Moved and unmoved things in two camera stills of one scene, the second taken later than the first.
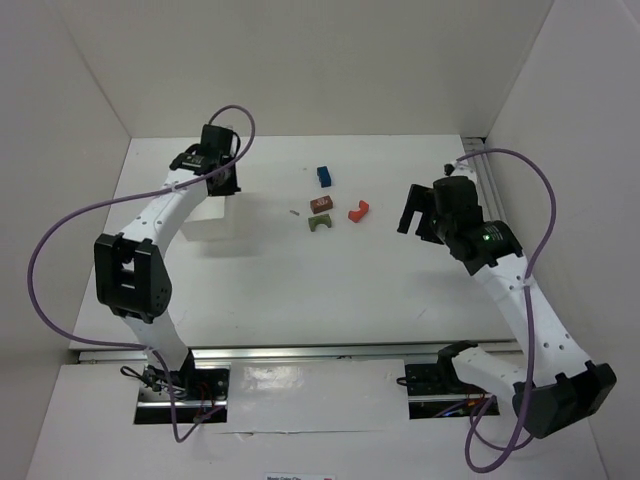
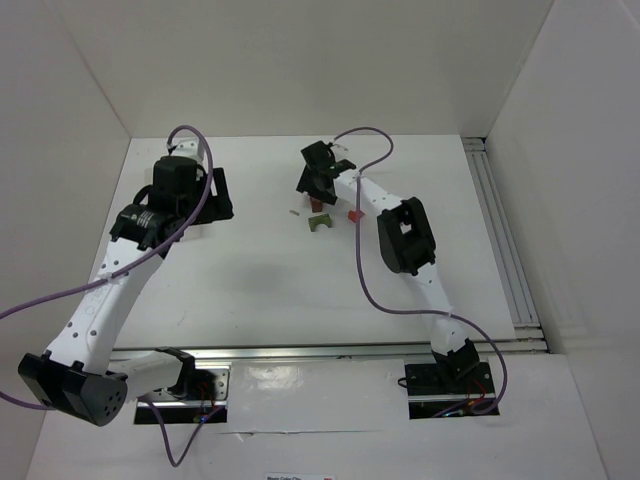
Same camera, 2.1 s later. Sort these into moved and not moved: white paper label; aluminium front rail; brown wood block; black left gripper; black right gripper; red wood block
Moved: black right gripper; black left gripper
Not moved: white paper label; aluminium front rail; red wood block; brown wood block
